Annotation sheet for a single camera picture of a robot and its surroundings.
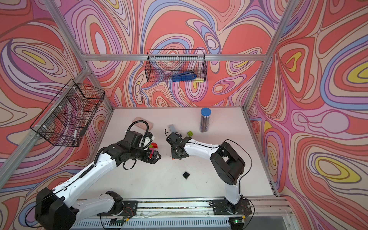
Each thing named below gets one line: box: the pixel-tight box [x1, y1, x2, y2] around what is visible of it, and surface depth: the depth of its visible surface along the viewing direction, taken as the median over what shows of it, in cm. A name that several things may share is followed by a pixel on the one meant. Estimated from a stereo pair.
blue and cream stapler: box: [168, 124, 177, 133], surface depth 104 cm
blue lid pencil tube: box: [199, 107, 212, 133], surface depth 95 cm
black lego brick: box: [182, 171, 190, 180], surface depth 86 cm
